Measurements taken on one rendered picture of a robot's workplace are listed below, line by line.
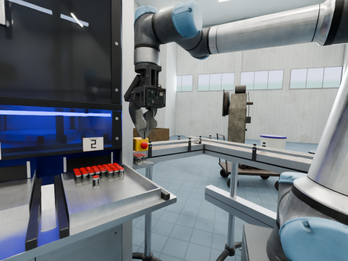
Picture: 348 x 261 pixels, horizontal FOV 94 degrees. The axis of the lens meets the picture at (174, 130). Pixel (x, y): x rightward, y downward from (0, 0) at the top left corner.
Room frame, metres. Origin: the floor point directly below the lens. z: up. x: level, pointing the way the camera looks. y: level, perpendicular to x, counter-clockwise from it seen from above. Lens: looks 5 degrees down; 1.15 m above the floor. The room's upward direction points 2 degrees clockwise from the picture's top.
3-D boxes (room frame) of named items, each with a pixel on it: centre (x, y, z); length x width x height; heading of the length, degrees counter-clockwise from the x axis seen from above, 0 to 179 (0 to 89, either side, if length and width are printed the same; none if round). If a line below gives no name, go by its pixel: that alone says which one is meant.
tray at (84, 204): (0.58, 0.24, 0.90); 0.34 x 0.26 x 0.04; 38
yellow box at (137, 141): (0.92, 0.19, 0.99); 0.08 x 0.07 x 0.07; 38
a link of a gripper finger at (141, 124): (0.48, 0.09, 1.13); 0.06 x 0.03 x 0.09; 38
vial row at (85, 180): (0.65, 0.30, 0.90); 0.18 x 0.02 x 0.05; 128
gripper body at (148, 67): (0.48, 0.08, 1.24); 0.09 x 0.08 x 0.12; 38
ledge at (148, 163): (0.96, 0.21, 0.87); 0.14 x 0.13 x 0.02; 38
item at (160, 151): (1.21, 0.05, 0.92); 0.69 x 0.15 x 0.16; 128
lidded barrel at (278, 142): (4.23, -2.61, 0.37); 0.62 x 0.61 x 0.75; 162
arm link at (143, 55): (0.49, 0.08, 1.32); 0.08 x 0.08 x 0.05
